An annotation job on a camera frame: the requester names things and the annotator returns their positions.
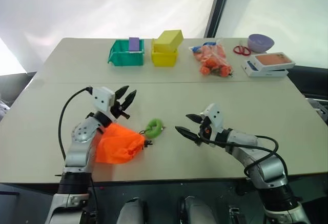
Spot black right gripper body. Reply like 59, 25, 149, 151
196, 117, 216, 147

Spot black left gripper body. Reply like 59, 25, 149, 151
110, 100, 129, 119

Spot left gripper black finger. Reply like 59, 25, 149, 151
122, 89, 137, 110
114, 85, 130, 102

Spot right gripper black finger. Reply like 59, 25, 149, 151
175, 126, 199, 142
186, 113, 204, 125

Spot orange cloth bag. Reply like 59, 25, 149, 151
95, 123, 154, 165

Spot green fabric ring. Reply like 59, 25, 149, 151
145, 118, 167, 139

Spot clear bag of carrots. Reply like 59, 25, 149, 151
189, 38, 234, 77

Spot green plastic bin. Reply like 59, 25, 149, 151
107, 38, 145, 67

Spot purple foam block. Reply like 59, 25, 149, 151
129, 37, 140, 53

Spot yellow plastic bin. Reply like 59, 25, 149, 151
151, 38, 179, 67

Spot yellow foam block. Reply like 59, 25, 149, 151
153, 30, 185, 52

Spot grey rounded shape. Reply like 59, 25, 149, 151
116, 197, 149, 224
178, 195, 218, 224

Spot white phone box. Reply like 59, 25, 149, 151
241, 60, 289, 78

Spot phone box with orange picture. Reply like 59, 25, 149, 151
250, 52, 296, 70

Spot purple bowl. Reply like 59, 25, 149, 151
247, 34, 275, 53

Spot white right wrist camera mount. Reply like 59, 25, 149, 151
200, 103, 224, 135

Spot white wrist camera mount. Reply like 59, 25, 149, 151
91, 86, 116, 114
200, 103, 224, 135

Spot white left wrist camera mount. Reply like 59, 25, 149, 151
91, 86, 116, 114

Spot black table frame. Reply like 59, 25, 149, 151
0, 175, 328, 196

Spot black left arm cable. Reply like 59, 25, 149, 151
57, 87, 99, 217

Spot red handled scissors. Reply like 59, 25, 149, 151
233, 40, 251, 56

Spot black metal bracket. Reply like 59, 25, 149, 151
227, 205, 244, 224

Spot dark window frame post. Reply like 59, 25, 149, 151
204, 0, 233, 38

